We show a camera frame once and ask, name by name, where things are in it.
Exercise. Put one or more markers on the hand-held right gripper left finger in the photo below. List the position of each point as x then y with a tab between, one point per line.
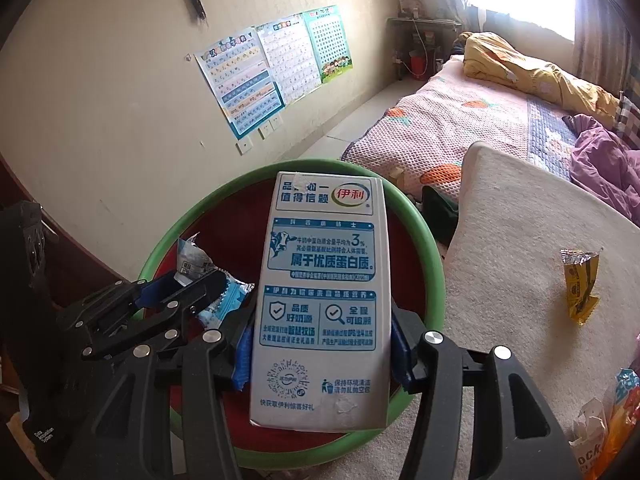
245	355

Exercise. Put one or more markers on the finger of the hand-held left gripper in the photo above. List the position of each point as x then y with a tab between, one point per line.
205	292
155	290

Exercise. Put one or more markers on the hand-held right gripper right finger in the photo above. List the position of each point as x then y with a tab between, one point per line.
402	355

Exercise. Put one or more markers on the blue and silver wrapper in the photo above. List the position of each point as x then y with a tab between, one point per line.
230	295

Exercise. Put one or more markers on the white milk carton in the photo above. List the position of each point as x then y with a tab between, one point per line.
320	310

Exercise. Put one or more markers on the red bin with green rim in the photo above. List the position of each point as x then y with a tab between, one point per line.
407	260

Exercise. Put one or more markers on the dark green bag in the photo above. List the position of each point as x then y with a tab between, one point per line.
440	215

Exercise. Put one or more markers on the small yellow wrapper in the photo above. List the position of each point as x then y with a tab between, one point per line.
580	285

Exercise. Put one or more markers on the white and pink snack bag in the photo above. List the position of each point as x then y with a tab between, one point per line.
590	455

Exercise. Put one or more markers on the orange snack bag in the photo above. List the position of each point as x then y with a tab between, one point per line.
622	430

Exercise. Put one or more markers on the pink bedspread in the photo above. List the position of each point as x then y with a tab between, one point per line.
450	110

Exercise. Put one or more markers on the purple floral quilt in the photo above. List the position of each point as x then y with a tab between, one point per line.
610	170

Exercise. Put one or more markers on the red bucket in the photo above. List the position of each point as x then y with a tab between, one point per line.
417	64

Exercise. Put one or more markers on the yellow quilt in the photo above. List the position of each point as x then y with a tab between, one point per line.
500	60

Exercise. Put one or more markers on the plaid pillow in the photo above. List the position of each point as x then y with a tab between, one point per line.
630	120

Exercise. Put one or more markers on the dark desk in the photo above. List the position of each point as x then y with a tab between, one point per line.
425	21

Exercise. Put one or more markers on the brown patterned curtain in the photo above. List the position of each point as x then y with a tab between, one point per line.
600	25

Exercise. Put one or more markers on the white wall socket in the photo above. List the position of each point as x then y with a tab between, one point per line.
244	145
277	120
266	130

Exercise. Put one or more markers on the blue bordered wall poster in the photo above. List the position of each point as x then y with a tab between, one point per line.
240	85

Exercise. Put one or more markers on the white and pink wall poster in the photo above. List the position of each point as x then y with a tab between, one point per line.
292	60

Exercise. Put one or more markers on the green bordered wall poster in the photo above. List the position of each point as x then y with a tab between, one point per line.
327	42

